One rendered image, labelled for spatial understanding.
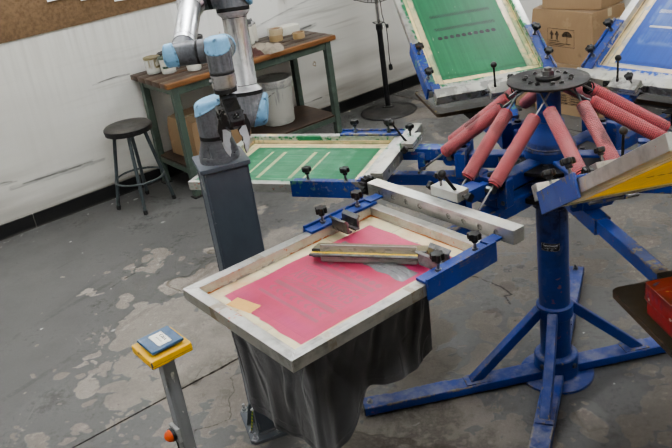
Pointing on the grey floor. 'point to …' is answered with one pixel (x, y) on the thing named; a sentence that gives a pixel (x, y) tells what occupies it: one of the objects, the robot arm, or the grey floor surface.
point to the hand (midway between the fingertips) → (238, 151)
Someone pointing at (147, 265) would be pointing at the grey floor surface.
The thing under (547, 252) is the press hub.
